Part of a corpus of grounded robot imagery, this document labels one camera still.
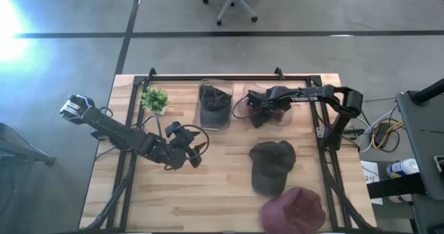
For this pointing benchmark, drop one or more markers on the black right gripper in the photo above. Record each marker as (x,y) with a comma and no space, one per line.
(267,100)

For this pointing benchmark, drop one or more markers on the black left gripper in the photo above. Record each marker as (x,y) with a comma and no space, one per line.
(180,147)

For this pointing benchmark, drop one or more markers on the maroon baseball cap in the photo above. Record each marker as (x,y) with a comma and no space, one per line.
(282,115)
(293,211)

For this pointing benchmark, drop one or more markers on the dark grey baseball cap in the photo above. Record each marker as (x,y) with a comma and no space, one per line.
(272,168)
(215,112)

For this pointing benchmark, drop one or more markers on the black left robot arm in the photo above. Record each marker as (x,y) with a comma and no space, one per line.
(114,131)

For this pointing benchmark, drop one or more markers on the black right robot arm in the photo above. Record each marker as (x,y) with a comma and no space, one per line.
(312,94)

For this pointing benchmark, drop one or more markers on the clear plastic bin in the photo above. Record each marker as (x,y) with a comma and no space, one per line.
(248,88)
(230,88)

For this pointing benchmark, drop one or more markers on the green plant in white pot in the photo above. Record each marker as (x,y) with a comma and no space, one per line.
(154,100)

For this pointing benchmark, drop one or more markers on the white paper sheet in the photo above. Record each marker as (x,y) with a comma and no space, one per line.
(367,168)

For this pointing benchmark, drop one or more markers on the black power adapter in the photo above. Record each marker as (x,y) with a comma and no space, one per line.
(383,133)

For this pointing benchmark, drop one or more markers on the white blue wipes canister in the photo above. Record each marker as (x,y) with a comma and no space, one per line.
(402,168)

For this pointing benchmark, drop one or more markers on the grey side desk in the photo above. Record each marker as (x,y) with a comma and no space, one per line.
(426,140)

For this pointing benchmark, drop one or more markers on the black pole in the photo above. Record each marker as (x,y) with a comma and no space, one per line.
(430,91)

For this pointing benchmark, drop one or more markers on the dark grey stand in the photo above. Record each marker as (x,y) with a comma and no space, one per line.
(21,150)

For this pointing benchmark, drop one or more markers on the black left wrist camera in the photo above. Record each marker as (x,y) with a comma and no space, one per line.
(172,128)

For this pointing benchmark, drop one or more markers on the black aluminium table frame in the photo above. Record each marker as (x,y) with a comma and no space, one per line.
(225,77)

